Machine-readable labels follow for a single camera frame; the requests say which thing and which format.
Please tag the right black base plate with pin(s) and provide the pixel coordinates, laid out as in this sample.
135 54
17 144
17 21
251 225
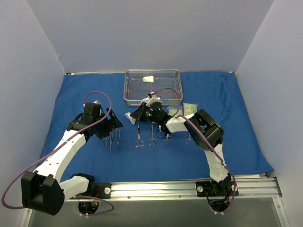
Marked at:
214 189

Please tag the cream gauze pack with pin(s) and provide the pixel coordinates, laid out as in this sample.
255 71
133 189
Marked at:
189 108

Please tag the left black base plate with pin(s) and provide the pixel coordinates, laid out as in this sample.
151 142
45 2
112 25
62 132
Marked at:
98 190

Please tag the steel tweezers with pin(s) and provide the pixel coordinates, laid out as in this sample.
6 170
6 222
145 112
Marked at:
118 134
106 143
110 141

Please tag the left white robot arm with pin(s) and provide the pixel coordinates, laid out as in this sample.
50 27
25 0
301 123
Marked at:
42 190

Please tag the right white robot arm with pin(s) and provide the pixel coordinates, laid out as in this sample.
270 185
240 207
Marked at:
203 129

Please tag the white gauze roll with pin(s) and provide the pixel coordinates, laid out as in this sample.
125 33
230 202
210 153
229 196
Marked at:
148 79
130 118

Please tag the steel surgical scissors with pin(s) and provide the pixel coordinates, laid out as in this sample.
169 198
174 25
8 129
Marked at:
167 138

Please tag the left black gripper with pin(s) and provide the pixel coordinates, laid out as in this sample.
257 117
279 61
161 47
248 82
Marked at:
110 124

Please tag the straight steel scissors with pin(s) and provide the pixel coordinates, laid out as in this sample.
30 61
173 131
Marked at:
152 140

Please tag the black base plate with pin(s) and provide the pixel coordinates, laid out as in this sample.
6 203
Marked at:
214 189
98 190

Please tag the green paper packet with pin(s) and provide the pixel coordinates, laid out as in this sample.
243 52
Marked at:
175 110

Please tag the aluminium front rail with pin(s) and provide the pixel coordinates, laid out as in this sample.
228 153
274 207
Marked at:
186 190

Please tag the steel hemostat clamp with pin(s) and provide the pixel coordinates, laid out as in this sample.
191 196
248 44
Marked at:
187 140

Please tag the blue surgical drape cloth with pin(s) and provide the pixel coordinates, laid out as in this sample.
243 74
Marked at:
218 93

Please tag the steel mesh instrument tray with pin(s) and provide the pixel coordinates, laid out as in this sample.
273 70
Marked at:
167 85

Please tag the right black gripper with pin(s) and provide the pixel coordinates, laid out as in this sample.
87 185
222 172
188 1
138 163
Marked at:
142 112

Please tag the white gauze pad front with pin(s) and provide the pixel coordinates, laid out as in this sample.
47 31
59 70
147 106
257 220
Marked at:
149 98

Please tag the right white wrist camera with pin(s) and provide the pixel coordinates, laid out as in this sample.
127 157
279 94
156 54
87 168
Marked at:
152 100

